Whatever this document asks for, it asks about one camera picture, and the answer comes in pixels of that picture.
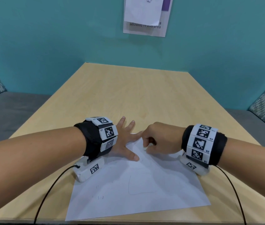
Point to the person's left middle finger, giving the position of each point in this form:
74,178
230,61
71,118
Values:
130,127

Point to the person's left thumb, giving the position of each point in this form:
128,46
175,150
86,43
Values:
132,154

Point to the person's right hand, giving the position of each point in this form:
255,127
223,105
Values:
165,138

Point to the grey bench seat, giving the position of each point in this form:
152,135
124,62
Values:
8,112
259,128

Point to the white wrist camera unit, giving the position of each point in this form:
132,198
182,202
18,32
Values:
193,167
88,171

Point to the person's right fingers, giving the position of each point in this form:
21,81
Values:
148,142

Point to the white paper sheet with drawing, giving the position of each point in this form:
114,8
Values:
141,192

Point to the black wristband with marker tags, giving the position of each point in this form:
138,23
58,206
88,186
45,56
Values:
92,138
205,145

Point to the white and purple wall notice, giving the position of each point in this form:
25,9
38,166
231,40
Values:
166,18

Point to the person's right forearm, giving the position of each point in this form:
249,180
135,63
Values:
251,159

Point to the person's left forearm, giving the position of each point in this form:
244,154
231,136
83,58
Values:
34,156

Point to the blank white wall paper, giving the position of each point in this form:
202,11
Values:
143,10

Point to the person's left hand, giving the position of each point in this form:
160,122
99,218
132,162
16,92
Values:
120,142

